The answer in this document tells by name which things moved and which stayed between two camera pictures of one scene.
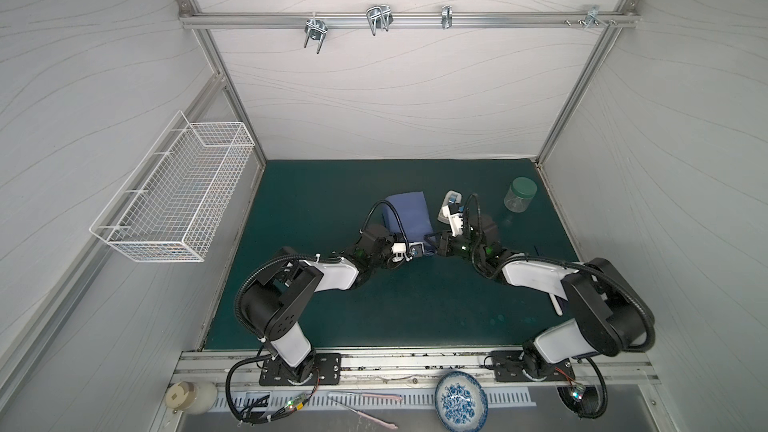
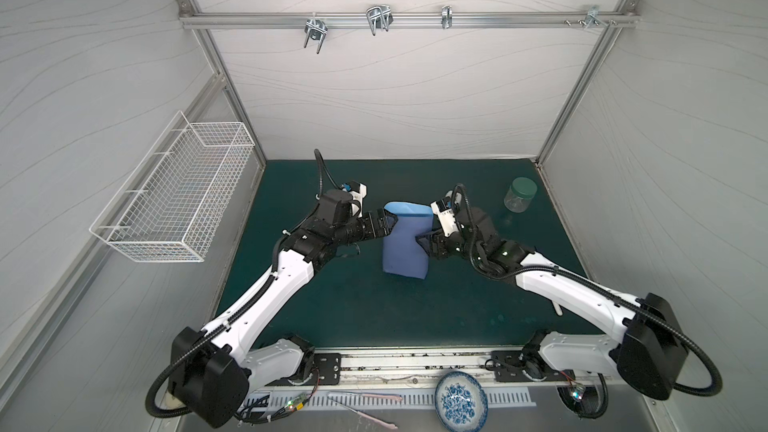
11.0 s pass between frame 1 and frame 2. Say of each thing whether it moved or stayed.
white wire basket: stayed
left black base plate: stayed
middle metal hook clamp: stayed
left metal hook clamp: stayed
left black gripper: moved
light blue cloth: moved
